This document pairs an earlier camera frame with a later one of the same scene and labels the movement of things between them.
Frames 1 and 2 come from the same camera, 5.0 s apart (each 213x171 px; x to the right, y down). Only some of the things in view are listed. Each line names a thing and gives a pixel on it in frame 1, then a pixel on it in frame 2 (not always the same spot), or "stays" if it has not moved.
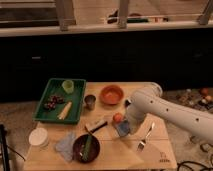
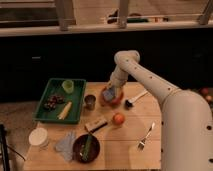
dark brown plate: x=79 y=145 stays
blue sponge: x=123 y=127 → x=108 y=96
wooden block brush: x=93 y=126 stays
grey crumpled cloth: x=65 y=148 stays
